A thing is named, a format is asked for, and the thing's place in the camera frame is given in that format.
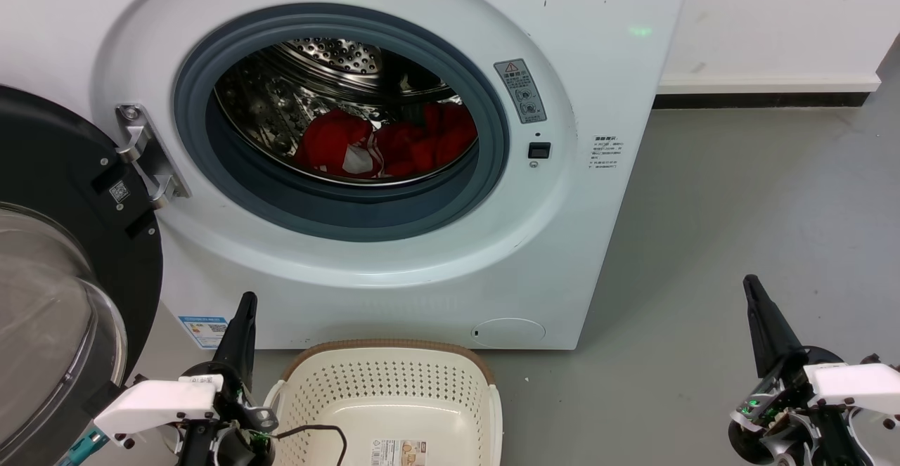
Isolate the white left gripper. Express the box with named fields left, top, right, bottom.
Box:
left=94, top=292, right=278, bottom=466

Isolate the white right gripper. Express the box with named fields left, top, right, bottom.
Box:
left=728, top=275, right=900, bottom=466

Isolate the red garment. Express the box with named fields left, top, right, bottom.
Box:
left=294, top=101, right=479, bottom=180

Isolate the cream plastic laundry basket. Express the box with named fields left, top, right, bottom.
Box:
left=264, top=339, right=503, bottom=466

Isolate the printed product label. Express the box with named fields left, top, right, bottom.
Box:
left=371, top=439, right=428, bottom=466

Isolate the stainless steel washing machine drum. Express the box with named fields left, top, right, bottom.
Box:
left=214, top=37, right=479, bottom=187

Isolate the black washing machine door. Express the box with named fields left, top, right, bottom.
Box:
left=0, top=85, right=164, bottom=466

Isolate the blue energy label sticker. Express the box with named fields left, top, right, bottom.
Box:
left=177, top=315, right=229, bottom=350

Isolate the grey rubber door gasket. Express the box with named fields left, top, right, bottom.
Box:
left=174, top=4, right=510, bottom=243

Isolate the white front-load washing machine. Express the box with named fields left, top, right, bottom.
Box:
left=0, top=0, right=695, bottom=351

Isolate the silver door hinge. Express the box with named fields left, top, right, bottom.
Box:
left=116, top=104, right=191, bottom=208

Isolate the small white text sticker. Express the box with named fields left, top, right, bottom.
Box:
left=589, top=134, right=624, bottom=171

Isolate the round white filter cover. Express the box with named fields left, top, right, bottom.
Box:
left=471, top=317, right=547, bottom=349

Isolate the grey warning sticker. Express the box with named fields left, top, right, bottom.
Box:
left=494, top=58, right=547, bottom=124

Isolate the thin black cable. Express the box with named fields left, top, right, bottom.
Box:
left=271, top=424, right=349, bottom=466

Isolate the teal left cable plug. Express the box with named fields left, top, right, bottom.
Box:
left=60, top=429, right=110, bottom=466

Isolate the white and black wall baseboard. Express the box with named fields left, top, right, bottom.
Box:
left=652, top=72, right=882, bottom=110

